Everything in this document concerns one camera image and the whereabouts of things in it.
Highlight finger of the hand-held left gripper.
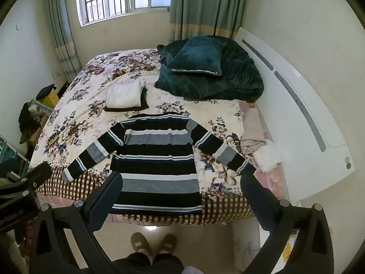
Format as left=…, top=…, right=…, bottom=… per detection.
left=0, top=162, right=53, bottom=199

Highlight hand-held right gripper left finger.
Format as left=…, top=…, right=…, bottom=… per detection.
left=29, top=172, right=123, bottom=274

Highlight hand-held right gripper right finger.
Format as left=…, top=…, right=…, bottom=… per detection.
left=240, top=173, right=335, bottom=274

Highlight striped knit sweater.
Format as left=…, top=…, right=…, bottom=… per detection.
left=61, top=113, right=257, bottom=215

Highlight dark clothes pile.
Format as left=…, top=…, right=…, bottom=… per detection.
left=18, top=101, right=42, bottom=138

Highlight white crumpled cloth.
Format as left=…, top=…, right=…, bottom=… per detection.
left=252, top=140, right=283, bottom=173

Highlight beige crumpled cloth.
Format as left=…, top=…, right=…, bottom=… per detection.
left=240, top=138, right=269, bottom=157

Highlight person's left slipper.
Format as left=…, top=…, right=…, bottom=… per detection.
left=130, top=232, right=151, bottom=253

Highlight person's slipper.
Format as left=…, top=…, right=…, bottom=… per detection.
left=130, top=232, right=151, bottom=253
left=159, top=233, right=178, bottom=254

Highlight pink mattress cover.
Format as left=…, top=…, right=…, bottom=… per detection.
left=238, top=100, right=291, bottom=204

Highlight person's right slipper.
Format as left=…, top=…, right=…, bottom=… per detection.
left=159, top=233, right=178, bottom=254

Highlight yellow box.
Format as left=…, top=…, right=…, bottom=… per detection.
left=38, top=91, right=60, bottom=111

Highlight person's dark trousers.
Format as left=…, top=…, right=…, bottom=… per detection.
left=112, top=250, right=185, bottom=274

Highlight dark cap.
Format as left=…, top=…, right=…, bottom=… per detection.
left=36, top=84, right=55, bottom=99

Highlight floral bed sheet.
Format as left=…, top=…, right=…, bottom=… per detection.
left=29, top=48, right=257, bottom=224

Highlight dark folded cloth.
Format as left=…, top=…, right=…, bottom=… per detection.
left=103, top=86, right=150, bottom=113

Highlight white pillow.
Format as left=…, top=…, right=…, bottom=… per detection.
left=105, top=78, right=143, bottom=109

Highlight teal velvet blanket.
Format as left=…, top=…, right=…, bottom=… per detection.
left=154, top=36, right=264, bottom=103

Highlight teal velvet pillow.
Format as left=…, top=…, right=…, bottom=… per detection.
left=166, top=36, right=227, bottom=77

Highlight green curtain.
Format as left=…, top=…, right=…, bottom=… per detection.
left=44, top=0, right=83, bottom=84
left=169, top=0, right=249, bottom=42

